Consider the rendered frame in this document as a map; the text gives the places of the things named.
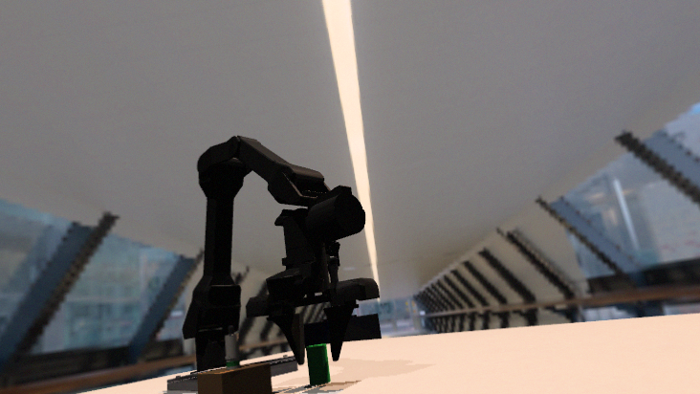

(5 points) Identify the brown wooden block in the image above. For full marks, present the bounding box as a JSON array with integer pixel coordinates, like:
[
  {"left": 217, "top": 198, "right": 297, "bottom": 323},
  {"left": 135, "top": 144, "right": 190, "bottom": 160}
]
[{"left": 197, "top": 363, "right": 273, "bottom": 394}]

